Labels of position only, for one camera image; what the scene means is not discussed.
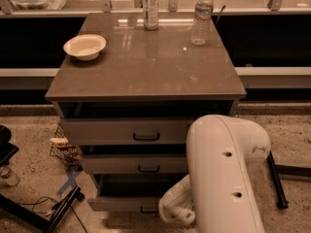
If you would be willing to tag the plastic bottle on floor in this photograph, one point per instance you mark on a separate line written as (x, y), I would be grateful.
(8, 175)

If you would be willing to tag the metal railing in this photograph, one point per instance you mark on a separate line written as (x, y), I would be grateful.
(107, 0)

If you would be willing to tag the grey drawer cabinet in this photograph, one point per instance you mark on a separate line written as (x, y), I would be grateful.
(145, 74)

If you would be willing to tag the labelled drink bottle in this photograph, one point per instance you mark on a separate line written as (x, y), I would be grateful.
(150, 14)

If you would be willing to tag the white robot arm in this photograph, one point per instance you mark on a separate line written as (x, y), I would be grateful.
(217, 194)

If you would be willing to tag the black stand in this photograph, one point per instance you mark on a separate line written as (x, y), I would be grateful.
(44, 221)
(276, 170)

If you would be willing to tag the black wire basket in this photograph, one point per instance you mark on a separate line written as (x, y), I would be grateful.
(62, 150)

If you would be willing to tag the white paper bowl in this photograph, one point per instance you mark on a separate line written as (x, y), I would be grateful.
(85, 47)

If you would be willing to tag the grey drawer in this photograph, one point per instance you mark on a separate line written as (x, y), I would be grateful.
(134, 163)
(126, 131)
(131, 192)

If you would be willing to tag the blue tape cross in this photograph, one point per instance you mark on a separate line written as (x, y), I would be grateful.
(70, 182)

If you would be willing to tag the snack package in basket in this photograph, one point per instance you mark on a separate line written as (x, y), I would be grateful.
(61, 143)

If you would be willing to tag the black stand right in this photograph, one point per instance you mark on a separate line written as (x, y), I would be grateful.
(276, 170)

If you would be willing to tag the clear water bottle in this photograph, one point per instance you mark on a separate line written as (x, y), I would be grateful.
(201, 21)

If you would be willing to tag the black chair base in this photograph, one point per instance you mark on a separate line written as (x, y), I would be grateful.
(7, 150)

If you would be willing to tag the black stand left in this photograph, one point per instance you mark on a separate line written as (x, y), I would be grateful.
(44, 221)

